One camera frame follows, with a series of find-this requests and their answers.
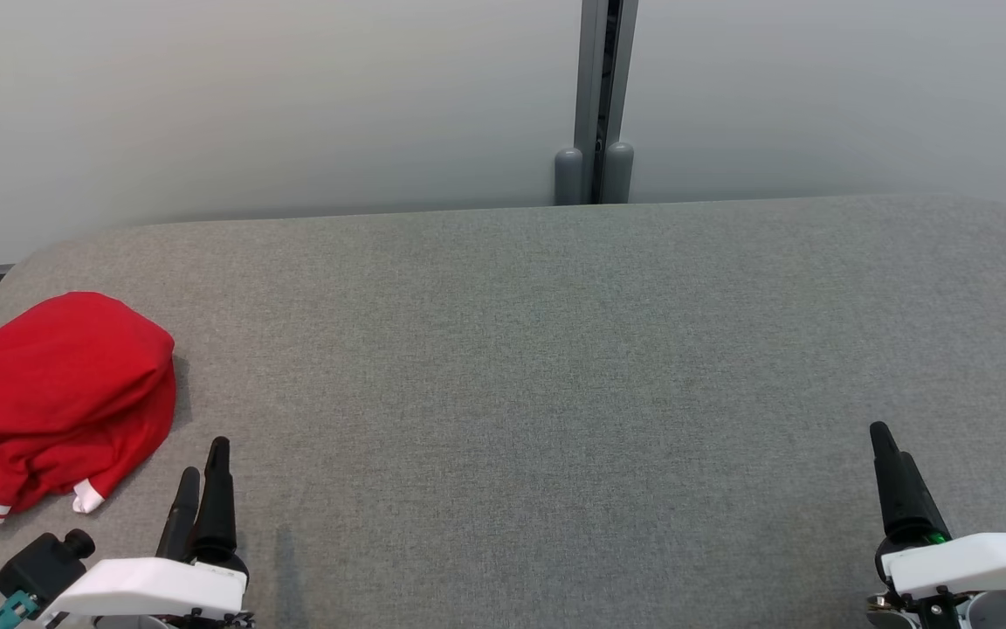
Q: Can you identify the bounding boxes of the red basketball jersey white sleeves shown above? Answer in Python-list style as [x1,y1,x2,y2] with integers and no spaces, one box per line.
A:
[0,367,177,525]

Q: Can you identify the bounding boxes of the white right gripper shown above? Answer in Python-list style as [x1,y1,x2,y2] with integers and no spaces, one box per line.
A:
[865,421,1006,629]

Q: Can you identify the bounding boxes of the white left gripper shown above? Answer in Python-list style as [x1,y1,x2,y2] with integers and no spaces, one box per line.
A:
[36,436,256,629]

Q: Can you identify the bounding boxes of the teal left camera connector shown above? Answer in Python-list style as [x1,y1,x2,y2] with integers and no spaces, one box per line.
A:
[0,591,39,629]

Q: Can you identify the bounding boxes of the grey rounded post foot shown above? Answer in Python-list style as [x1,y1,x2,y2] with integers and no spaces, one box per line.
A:
[554,147,585,207]
[601,142,635,204]

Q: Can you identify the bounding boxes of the grey metal partition post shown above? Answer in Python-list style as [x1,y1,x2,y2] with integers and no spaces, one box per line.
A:
[573,0,640,206]

